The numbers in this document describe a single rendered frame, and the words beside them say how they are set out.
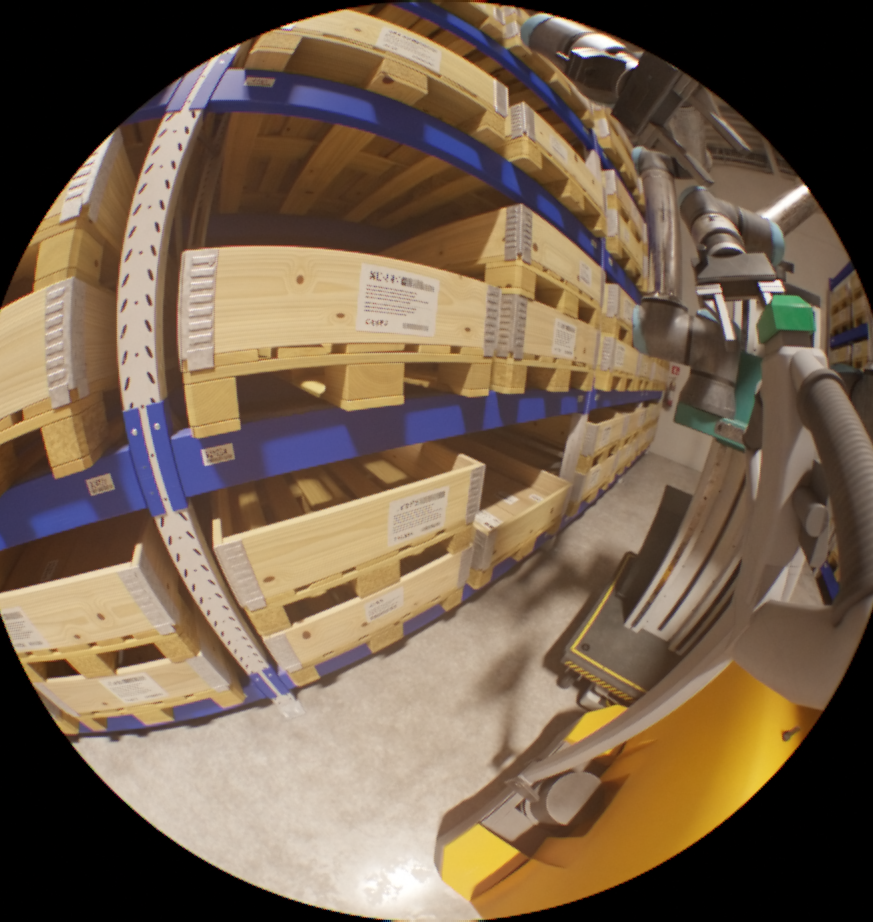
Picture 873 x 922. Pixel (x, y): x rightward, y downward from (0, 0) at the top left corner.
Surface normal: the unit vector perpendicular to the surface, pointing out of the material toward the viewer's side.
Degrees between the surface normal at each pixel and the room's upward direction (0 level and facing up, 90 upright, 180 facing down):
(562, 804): 0
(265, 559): 90
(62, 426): 90
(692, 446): 90
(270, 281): 90
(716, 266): 62
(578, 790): 0
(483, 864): 22
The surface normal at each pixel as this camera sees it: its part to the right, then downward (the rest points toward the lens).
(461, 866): -0.18, -0.98
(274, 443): 0.64, 0.33
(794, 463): -0.77, 0.21
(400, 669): 0.06, -0.92
